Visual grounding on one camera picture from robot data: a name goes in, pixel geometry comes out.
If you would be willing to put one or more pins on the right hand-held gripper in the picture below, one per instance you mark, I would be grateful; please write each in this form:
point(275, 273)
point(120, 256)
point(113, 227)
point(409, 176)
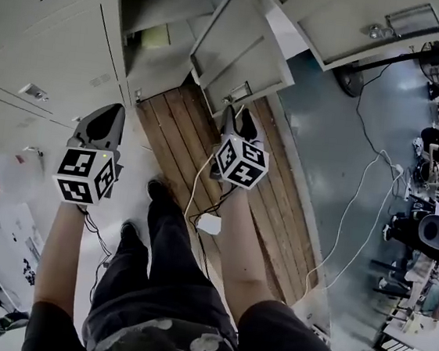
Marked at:
point(240, 165)

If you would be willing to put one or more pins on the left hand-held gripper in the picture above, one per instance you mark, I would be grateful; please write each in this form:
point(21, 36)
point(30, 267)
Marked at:
point(81, 175)

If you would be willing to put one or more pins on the grey metal locker cabinet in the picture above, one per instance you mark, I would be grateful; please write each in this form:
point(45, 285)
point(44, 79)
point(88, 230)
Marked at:
point(43, 32)

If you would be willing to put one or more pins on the person's left forearm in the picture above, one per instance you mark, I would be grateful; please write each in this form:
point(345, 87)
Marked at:
point(58, 258)

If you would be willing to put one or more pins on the person's right forearm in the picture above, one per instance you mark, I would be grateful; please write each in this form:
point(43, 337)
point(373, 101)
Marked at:
point(245, 260)

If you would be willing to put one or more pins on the person's right black shoe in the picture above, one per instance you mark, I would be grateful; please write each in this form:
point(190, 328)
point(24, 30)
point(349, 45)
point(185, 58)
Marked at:
point(159, 189)

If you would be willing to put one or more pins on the person's black shoe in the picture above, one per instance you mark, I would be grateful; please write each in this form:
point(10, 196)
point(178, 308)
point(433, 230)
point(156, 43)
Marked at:
point(159, 189)
point(128, 232)

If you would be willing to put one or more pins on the white power adapter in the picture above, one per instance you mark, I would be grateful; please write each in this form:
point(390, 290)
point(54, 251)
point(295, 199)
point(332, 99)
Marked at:
point(210, 224)

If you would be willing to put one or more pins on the person's left black shoe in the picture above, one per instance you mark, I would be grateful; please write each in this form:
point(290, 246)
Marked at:
point(128, 232)

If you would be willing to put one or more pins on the pale yellow box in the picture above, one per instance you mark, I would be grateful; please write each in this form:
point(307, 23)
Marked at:
point(156, 37)

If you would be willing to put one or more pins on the wooden plank platform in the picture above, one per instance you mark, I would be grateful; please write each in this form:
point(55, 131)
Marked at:
point(277, 224)

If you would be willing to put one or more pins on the black standing fan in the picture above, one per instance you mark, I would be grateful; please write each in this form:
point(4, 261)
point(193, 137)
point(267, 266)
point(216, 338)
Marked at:
point(350, 82)

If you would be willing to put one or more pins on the black trousers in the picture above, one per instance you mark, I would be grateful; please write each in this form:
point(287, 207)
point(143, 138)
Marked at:
point(161, 274)

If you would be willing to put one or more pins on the white power strip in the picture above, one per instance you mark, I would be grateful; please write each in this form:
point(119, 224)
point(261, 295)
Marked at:
point(397, 167)

